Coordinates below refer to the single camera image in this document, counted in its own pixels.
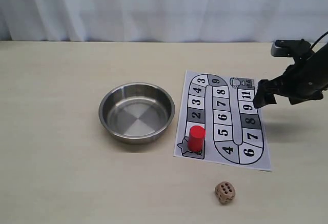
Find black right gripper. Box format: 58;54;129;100
253;52;327;108

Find red cylinder game piece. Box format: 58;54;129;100
188;125;206;152

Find wooden die black pips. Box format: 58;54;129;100
215;181;235;204

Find printed number game board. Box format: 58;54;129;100
174;71;271;171

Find stainless steel round bowl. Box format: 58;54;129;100
98;82;175;145

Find white curtain backdrop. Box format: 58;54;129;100
1;0;327;42

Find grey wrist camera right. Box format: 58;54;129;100
271;39;313;57

